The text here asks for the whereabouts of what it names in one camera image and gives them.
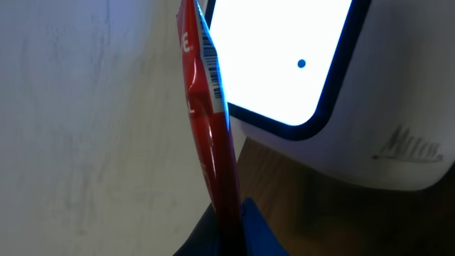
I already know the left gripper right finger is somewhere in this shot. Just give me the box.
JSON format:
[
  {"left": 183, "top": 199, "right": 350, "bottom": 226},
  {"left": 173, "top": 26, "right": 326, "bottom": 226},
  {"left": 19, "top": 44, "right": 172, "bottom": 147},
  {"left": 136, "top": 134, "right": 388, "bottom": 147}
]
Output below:
[{"left": 242, "top": 198, "right": 289, "bottom": 256}]

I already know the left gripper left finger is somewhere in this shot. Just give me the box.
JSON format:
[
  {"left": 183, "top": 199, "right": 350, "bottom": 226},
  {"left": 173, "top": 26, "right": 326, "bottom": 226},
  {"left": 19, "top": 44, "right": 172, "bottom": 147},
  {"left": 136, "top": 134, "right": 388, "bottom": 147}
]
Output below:
[{"left": 173, "top": 204, "right": 220, "bottom": 256}]

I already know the red coffee stick sachet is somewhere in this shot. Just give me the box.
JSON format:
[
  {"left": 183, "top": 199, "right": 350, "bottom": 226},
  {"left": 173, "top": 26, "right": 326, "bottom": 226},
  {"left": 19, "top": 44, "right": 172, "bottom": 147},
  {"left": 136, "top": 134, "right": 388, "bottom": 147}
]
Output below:
[{"left": 176, "top": 0, "right": 246, "bottom": 255}]

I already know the white barcode scanner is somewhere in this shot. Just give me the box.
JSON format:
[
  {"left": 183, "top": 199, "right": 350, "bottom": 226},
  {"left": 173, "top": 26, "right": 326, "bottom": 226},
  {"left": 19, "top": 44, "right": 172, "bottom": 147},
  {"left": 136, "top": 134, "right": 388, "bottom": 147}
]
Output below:
[{"left": 203, "top": 0, "right": 454, "bottom": 191}]

